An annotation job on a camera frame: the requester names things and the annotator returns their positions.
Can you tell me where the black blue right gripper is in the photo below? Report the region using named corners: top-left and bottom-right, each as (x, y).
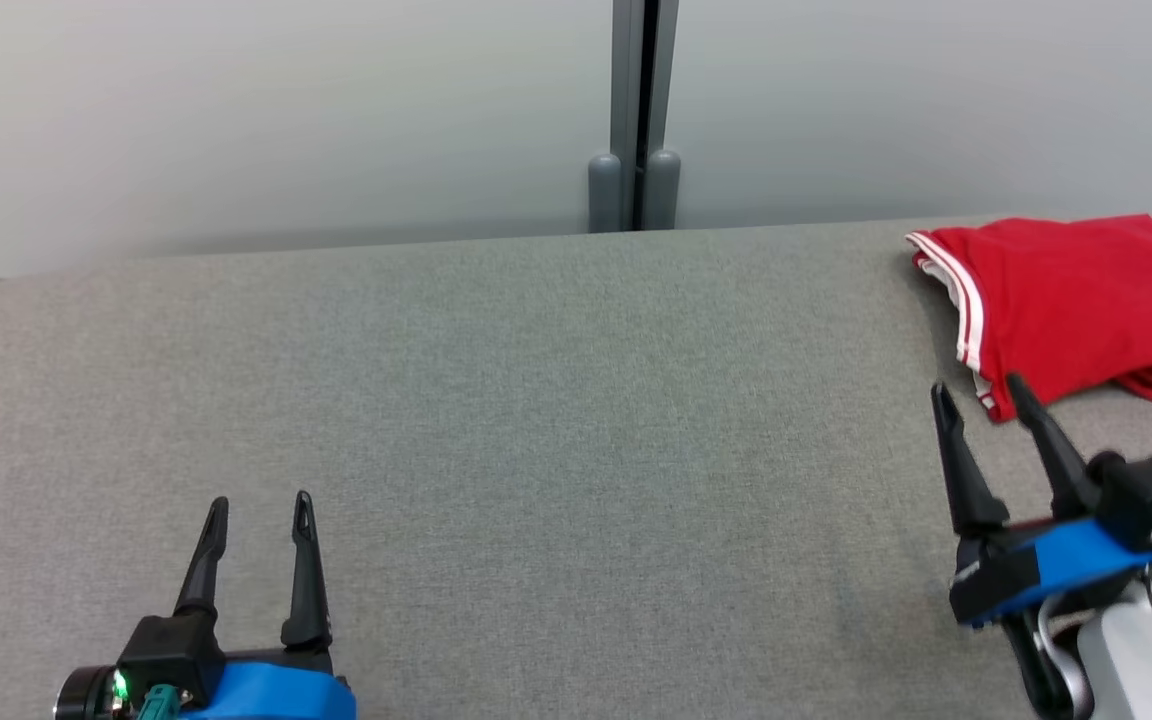
top-left (931, 372), bottom-right (1152, 630)

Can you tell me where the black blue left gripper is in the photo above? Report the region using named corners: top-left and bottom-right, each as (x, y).
top-left (53, 490), bottom-right (358, 720)

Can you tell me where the red Bulls 23 jersey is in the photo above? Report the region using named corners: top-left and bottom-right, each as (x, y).
top-left (903, 212), bottom-right (1152, 424)

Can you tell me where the teal left camera cable plug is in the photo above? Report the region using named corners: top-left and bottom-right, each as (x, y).
top-left (135, 684), bottom-right (183, 720)

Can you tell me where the grey metal partition post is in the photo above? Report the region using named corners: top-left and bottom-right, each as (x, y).
top-left (587, 0), bottom-right (683, 234)

